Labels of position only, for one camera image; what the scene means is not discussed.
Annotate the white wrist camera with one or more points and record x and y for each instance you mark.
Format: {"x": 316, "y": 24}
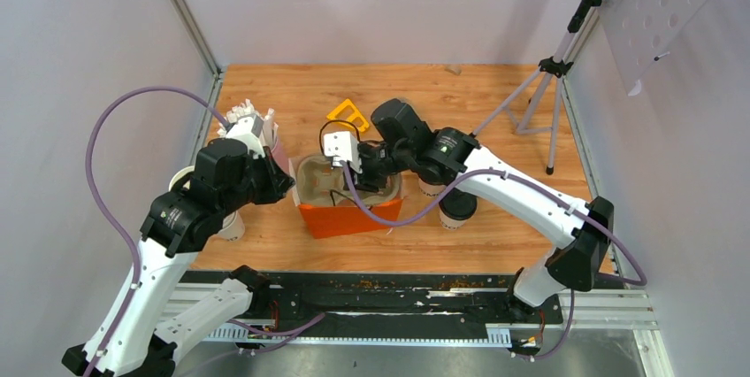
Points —
{"x": 342, "y": 148}
{"x": 248, "y": 130}

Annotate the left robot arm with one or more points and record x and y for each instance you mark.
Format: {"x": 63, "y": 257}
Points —
{"x": 227, "y": 176}

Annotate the pink cup of straws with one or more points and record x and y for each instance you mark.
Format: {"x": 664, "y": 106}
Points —
{"x": 270, "y": 135}

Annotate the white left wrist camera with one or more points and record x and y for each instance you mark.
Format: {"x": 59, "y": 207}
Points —
{"x": 248, "y": 130}

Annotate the single cardboard cup carrier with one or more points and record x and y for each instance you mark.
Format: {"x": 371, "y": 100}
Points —
{"x": 317, "y": 184}

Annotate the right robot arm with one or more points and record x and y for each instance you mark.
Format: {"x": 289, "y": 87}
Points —
{"x": 578, "y": 229}

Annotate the stack of white paper cups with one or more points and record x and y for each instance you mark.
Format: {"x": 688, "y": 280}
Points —
{"x": 232, "y": 228}

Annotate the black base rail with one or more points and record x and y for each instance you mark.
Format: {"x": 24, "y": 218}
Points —
{"x": 394, "y": 308}

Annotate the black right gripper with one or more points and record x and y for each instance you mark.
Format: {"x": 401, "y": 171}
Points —
{"x": 366, "y": 179}

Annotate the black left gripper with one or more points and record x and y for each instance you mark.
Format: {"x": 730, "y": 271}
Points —
{"x": 280, "y": 182}

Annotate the orange and white paper bag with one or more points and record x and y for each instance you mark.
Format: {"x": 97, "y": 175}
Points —
{"x": 347, "y": 219}

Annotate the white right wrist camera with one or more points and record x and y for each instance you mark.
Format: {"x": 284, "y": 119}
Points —
{"x": 342, "y": 148}

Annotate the yellow plastic triangle piece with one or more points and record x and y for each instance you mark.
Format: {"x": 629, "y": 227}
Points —
{"x": 346, "y": 114}

